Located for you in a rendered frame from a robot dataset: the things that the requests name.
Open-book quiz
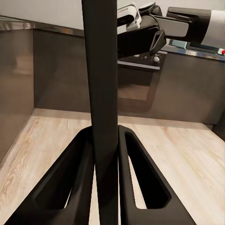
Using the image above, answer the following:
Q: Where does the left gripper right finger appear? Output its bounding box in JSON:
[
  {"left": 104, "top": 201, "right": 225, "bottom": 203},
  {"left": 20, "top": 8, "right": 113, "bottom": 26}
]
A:
[{"left": 118, "top": 125, "right": 197, "bottom": 225}]

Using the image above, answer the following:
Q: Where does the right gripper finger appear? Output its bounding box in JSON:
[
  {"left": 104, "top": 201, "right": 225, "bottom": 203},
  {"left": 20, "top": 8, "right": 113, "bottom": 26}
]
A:
[
  {"left": 117, "top": 49, "right": 138, "bottom": 59},
  {"left": 132, "top": 27, "right": 167, "bottom": 57}
]

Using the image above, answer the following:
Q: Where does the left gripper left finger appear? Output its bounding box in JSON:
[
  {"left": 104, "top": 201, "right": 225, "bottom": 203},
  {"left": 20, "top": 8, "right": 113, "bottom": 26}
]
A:
[{"left": 4, "top": 126, "right": 95, "bottom": 225}]

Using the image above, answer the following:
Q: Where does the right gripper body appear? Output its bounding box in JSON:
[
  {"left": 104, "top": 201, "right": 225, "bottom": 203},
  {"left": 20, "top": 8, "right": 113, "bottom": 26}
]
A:
[{"left": 117, "top": 18, "right": 160, "bottom": 58}]

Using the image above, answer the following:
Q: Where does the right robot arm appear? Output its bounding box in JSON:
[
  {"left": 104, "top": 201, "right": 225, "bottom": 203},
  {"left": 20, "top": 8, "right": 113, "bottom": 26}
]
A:
[{"left": 117, "top": 2, "right": 225, "bottom": 59}]

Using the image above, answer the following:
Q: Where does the poster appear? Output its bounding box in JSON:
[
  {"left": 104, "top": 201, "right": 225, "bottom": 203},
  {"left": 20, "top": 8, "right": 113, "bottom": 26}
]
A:
[{"left": 82, "top": 0, "right": 119, "bottom": 225}]

